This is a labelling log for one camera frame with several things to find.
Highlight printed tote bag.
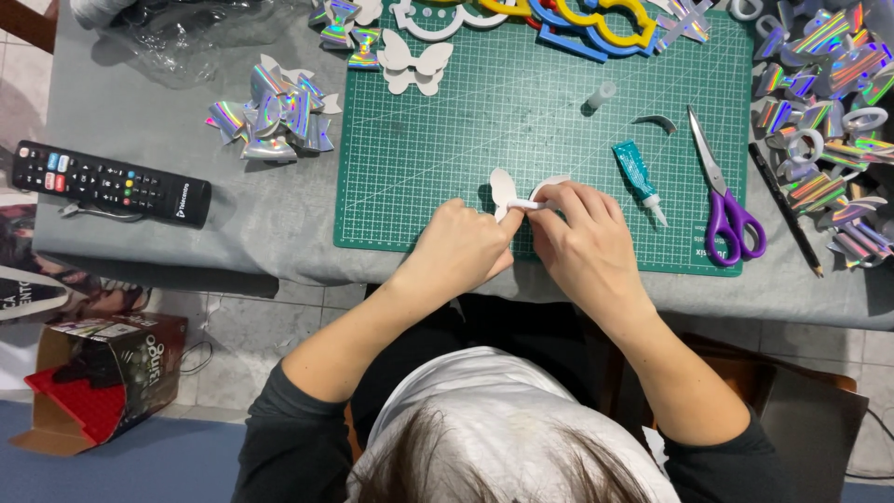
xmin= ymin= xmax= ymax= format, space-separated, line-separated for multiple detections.
xmin=0 ymin=201 xmax=152 ymax=324

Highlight blue plastic shape template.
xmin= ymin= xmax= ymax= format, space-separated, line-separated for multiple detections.
xmin=527 ymin=0 xmax=662 ymax=64

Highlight blue floor mat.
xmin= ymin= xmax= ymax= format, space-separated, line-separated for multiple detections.
xmin=0 ymin=399 xmax=250 ymax=503

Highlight purple-handled scissors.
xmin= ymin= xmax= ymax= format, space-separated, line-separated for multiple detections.
xmin=686 ymin=105 xmax=768 ymax=268

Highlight brown wooden chair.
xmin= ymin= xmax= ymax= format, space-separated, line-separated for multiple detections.
xmin=583 ymin=328 xmax=860 ymax=448

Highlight white foam butterfly cutout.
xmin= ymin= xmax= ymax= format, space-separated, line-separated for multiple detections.
xmin=378 ymin=28 xmax=455 ymax=75
xmin=382 ymin=67 xmax=446 ymax=98

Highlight green cutting mat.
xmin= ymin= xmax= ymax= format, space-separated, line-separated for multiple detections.
xmin=333 ymin=0 xmax=754 ymax=278

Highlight curved holographic paper scrap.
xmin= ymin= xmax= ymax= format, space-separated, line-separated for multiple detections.
xmin=631 ymin=114 xmax=679 ymax=136

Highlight holographic cross-shaped cutout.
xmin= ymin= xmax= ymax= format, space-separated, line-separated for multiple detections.
xmin=654 ymin=0 xmax=715 ymax=54

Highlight white foam bow piece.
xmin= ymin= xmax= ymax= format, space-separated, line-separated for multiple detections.
xmin=489 ymin=167 xmax=574 ymax=224

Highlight black remote control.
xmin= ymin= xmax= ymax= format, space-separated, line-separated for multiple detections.
xmin=11 ymin=140 xmax=213 ymax=229

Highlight person's right hand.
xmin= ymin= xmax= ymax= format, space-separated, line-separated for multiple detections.
xmin=525 ymin=182 xmax=659 ymax=324

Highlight heap of holographic rings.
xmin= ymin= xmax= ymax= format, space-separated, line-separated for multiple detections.
xmin=729 ymin=0 xmax=894 ymax=271

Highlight person's black long-sleeve shirt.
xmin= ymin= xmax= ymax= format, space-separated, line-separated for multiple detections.
xmin=230 ymin=292 xmax=792 ymax=503

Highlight person's left hand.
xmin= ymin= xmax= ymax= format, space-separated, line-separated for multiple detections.
xmin=390 ymin=197 xmax=526 ymax=298

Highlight pile of holographic bows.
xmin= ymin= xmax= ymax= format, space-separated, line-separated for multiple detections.
xmin=204 ymin=54 xmax=344 ymax=163

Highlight black pencil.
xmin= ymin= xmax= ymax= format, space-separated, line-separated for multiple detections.
xmin=747 ymin=142 xmax=826 ymax=279

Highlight dark wooden furniture corner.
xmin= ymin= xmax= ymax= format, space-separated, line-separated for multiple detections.
xmin=0 ymin=0 xmax=59 ymax=55

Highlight teal glue tube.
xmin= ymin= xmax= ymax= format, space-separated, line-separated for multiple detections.
xmin=612 ymin=139 xmax=670 ymax=229

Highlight red plastic shape template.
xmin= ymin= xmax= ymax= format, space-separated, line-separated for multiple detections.
xmin=523 ymin=0 xmax=560 ymax=31

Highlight printed cardboard box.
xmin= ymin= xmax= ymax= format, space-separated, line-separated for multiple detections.
xmin=7 ymin=312 xmax=189 ymax=458

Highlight person's white garment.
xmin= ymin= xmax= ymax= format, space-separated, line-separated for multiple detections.
xmin=345 ymin=345 xmax=683 ymax=503

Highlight clear glue cap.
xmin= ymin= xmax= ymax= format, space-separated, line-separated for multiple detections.
xmin=584 ymin=80 xmax=619 ymax=111

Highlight yellow plastic shape template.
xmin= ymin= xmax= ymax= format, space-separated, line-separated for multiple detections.
xmin=478 ymin=0 xmax=536 ymax=19
xmin=555 ymin=0 xmax=659 ymax=50

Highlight grey flat board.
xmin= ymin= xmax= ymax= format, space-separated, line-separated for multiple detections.
xmin=757 ymin=364 xmax=871 ymax=487

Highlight grey tablecloth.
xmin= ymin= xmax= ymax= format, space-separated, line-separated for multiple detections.
xmin=31 ymin=0 xmax=894 ymax=333

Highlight clear plastic bag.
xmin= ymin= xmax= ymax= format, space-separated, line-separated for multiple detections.
xmin=69 ymin=0 xmax=309 ymax=89

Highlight black floor cable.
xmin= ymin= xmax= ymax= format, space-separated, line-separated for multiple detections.
xmin=177 ymin=340 xmax=215 ymax=377

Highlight holographic paper bow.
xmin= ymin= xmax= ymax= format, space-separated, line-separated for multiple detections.
xmin=309 ymin=0 xmax=362 ymax=50
xmin=346 ymin=27 xmax=382 ymax=71

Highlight white plastic shape template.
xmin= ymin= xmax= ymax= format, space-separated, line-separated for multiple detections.
xmin=389 ymin=0 xmax=519 ymax=43

